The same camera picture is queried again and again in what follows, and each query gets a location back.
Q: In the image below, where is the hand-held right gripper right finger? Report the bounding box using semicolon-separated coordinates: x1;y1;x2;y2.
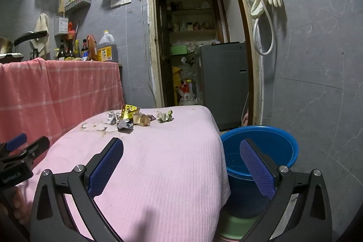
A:
240;138;333;242

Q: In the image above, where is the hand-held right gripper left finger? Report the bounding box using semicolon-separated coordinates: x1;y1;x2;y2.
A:
30;137;124;242

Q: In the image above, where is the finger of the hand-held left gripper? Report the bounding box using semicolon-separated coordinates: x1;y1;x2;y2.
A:
15;136;51;167
6;133;28;152

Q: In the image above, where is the blue plastic bucket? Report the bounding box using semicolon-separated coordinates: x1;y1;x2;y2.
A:
220;125;299;219

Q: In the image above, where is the white paper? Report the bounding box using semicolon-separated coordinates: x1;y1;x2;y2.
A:
106;111;122;125

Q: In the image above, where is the person's left hand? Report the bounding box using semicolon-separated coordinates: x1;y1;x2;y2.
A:
11;184;33;231

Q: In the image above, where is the pile of white scraps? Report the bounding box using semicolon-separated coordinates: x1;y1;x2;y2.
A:
82;122;117;132

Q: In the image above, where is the red checkered towel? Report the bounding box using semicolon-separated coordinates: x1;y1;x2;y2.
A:
0;58;125;171

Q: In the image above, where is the brown crumpled paper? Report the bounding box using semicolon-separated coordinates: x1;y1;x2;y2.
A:
133;113;152;126

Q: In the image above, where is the yellow foil wrapper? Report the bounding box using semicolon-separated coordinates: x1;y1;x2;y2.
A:
121;104;141;120

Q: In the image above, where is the green plastic basin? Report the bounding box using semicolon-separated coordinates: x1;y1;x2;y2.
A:
220;212;260;241

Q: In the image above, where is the pink ribbed blanket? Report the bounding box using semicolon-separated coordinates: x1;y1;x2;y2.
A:
17;105;231;242

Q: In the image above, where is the grey washing machine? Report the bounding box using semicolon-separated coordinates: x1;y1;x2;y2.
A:
195;42;250;130

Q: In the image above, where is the red and white bag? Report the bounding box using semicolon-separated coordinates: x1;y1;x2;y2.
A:
178;80;199;106

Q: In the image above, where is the large cooking oil bottle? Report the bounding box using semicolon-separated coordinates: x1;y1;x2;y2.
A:
97;30;119;62

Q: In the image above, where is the yellow bag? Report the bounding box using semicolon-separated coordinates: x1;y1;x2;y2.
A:
172;66;183;88

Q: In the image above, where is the cream hanging towel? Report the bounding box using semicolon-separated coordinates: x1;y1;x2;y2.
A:
30;13;52;59

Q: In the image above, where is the dark wooden door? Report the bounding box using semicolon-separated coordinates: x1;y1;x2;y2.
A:
155;0;175;107

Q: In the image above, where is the green box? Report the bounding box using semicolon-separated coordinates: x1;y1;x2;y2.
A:
170;45;189;56

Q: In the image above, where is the wooden shelf unit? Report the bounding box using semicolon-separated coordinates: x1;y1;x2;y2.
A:
165;0;227;44

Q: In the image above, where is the black-handled pan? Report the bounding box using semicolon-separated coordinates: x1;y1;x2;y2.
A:
0;30;48;57

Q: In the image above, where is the white door frame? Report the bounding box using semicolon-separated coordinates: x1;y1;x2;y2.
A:
146;0;264;126

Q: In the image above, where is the white hose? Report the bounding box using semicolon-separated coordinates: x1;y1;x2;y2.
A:
253;0;275;56

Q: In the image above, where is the grey wall box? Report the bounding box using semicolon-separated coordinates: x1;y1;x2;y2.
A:
54;16;69;36

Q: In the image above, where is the grey wall shelf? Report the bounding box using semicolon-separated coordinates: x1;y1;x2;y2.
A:
64;0;92;12

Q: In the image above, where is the white wall socket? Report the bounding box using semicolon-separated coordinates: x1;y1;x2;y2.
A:
110;0;132;8

